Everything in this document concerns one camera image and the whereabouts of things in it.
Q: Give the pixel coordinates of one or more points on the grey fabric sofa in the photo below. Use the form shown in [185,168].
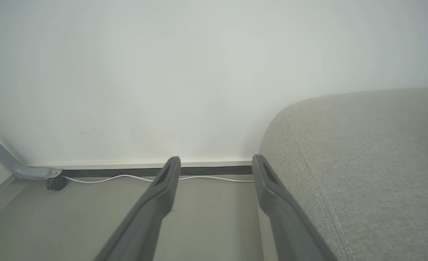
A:
[358,174]

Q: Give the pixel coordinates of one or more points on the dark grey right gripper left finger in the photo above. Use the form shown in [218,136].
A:
[145,221]

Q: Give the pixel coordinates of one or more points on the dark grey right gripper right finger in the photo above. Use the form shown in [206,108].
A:
[282,221]

